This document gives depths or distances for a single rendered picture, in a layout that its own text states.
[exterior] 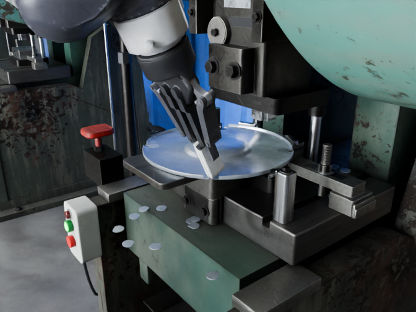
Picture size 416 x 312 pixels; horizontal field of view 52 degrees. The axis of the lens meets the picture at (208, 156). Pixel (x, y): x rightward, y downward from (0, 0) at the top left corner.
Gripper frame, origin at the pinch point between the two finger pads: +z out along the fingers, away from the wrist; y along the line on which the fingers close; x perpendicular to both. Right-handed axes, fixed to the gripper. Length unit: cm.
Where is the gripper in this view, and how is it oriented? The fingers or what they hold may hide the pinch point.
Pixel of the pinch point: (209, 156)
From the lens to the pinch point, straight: 68.7
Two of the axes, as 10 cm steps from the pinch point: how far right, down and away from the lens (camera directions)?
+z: 3.2, 7.4, 5.9
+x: 6.9, -6.1, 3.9
